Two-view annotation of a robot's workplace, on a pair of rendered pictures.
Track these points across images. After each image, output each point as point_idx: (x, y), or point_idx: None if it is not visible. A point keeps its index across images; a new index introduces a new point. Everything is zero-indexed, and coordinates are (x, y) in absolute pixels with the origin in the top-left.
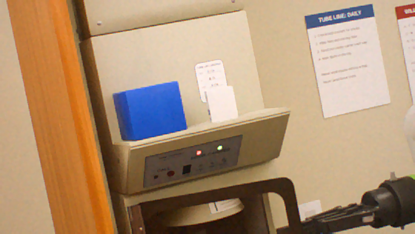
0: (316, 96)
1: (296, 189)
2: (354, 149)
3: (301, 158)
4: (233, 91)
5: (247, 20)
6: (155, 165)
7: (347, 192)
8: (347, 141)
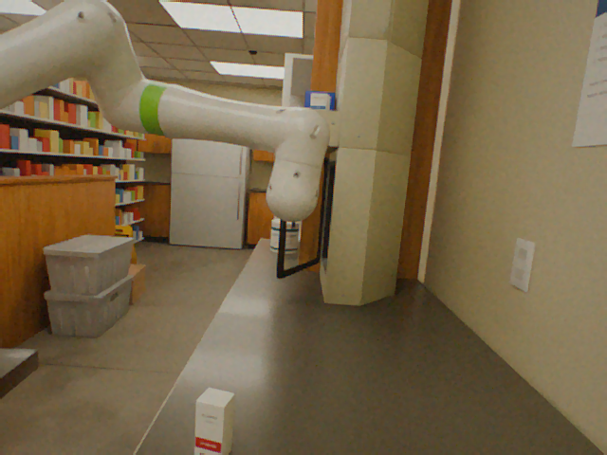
0: (576, 116)
1: (524, 222)
2: (591, 200)
3: (539, 189)
4: (311, 97)
5: (546, 22)
6: None
7: (564, 252)
8: (587, 187)
